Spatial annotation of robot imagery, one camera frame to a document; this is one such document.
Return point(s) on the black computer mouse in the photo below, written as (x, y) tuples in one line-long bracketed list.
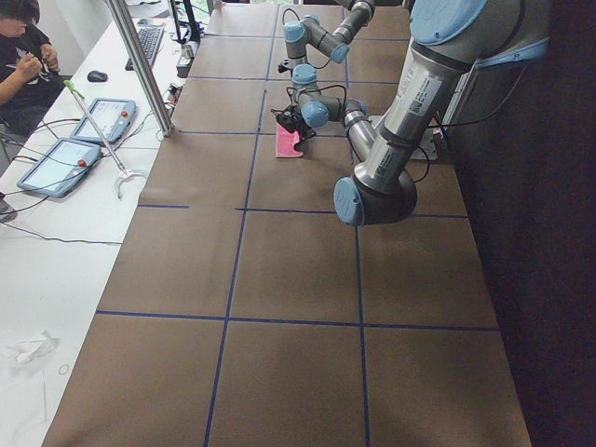
[(97, 77)]

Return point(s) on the long reacher grabber stick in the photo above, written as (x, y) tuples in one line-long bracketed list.
[(125, 174)]

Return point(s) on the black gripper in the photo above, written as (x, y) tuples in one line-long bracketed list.
[(294, 122), (291, 73)]

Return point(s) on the upper blue teach pendant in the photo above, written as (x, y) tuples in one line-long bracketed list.
[(113, 116)]

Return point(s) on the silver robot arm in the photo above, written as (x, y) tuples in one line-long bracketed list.
[(300, 32), (448, 39)]

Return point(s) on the lower blue teach pendant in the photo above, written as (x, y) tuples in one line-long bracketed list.
[(61, 168)]

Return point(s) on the black keyboard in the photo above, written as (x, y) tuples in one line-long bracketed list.
[(150, 39)]

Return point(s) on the blue teach pendant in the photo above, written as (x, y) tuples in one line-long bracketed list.
[(113, 116), (61, 168)]

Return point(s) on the pink towel with grey edge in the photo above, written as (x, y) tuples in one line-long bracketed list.
[(284, 143)]

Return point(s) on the aluminium frame post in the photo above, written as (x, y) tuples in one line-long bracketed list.
[(142, 68)]

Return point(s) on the person in black shirt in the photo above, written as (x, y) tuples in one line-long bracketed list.
[(30, 70)]

